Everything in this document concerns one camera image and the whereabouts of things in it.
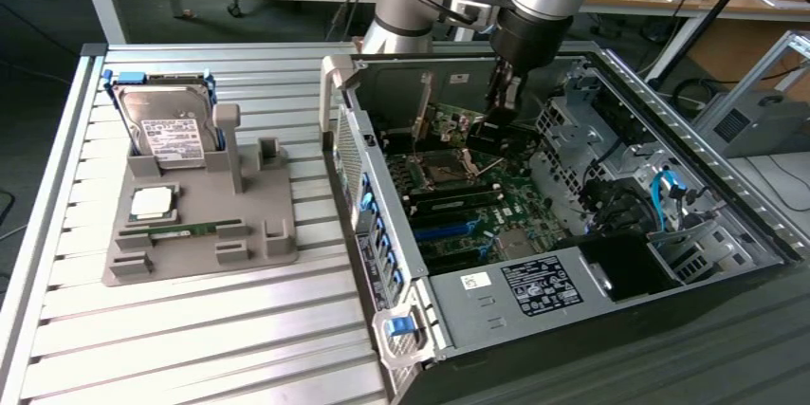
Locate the perforated metal drive cage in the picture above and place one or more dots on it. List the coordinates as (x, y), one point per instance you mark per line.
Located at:
(570, 139)

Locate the grey plastic parts rack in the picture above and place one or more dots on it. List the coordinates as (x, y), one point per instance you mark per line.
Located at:
(190, 258)

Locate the green RAM stick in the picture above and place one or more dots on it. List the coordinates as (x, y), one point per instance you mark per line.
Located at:
(183, 230)

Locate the grey computer tower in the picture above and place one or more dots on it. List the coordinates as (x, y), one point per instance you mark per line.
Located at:
(760, 130)

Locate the white case label sticker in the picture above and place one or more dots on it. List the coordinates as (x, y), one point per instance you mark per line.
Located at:
(458, 79)

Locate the grey power supply unit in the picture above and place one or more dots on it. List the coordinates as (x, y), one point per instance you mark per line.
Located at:
(481, 310)

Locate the grey chipset heatsink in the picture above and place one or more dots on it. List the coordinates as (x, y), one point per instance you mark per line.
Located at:
(516, 244)

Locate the silver CPU chip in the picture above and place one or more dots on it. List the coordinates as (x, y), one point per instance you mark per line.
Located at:
(153, 201)

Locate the black RAM slot bank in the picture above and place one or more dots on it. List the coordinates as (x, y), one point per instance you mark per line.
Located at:
(449, 203)
(396, 139)

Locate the grey metal disk bay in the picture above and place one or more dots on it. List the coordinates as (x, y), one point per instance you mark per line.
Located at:
(709, 253)

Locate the metal socket cover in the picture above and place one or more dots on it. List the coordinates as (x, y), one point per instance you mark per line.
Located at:
(472, 160)

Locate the blue case latch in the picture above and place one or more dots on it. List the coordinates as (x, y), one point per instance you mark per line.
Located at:
(400, 326)

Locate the green motherboard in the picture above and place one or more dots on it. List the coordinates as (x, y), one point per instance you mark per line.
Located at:
(506, 187)

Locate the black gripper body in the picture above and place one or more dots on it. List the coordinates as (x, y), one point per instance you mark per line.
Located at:
(529, 40)

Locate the open black PC case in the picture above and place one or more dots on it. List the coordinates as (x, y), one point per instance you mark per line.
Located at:
(393, 92)

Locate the blue expansion slot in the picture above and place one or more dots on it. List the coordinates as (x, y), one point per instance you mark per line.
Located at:
(444, 232)

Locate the aluminium profile frame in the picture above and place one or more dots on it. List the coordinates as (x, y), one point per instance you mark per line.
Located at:
(769, 63)

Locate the blue slot retainer strip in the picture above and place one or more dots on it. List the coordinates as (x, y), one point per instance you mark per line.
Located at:
(366, 201)

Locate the silver hard disk white label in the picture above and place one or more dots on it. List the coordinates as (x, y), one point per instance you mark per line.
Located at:
(171, 134)

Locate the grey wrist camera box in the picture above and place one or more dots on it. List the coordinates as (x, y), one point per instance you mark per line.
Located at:
(472, 9)

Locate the black tripod pole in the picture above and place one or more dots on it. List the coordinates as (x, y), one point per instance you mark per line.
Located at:
(708, 21)

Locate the graphics card with metal bracket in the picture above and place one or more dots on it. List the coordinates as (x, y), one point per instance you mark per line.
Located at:
(500, 139)

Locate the blue plastic disk carrier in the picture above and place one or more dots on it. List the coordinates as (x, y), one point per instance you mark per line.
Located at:
(130, 78)

